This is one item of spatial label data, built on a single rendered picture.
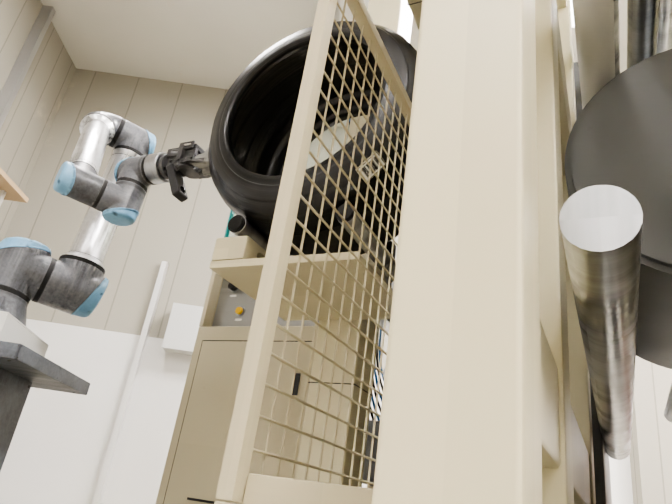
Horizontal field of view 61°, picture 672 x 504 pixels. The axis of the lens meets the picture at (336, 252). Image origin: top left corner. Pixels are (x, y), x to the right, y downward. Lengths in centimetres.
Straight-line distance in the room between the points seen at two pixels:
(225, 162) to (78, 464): 325
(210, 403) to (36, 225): 324
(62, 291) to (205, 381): 58
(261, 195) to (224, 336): 98
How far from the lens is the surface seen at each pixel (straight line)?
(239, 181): 135
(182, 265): 457
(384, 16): 215
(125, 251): 473
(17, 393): 197
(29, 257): 199
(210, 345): 219
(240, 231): 133
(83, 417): 442
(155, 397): 430
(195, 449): 211
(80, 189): 171
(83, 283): 200
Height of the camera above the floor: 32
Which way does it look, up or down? 24 degrees up
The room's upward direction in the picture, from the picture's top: 9 degrees clockwise
